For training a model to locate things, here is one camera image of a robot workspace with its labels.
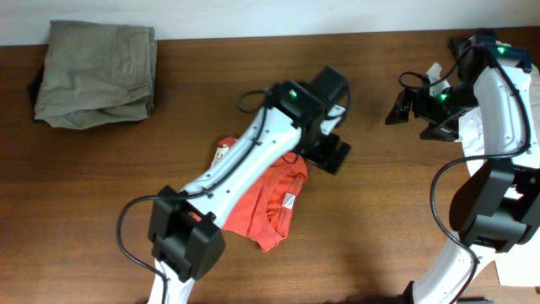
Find orange polo shirt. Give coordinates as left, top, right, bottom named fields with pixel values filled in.
left=223, top=152, right=308, bottom=252

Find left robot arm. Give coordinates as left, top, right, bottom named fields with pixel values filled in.
left=148, top=67, right=350, bottom=303

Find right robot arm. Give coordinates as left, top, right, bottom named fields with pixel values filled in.
left=386, top=33, right=539, bottom=303

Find black garment under white shirt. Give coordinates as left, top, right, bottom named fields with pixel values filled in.
left=448, top=29, right=498, bottom=60

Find white t-shirt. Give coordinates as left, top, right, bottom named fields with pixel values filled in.
left=450, top=41, right=539, bottom=286

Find folded olive green trousers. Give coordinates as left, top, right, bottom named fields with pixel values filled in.
left=34, top=20, right=157, bottom=130

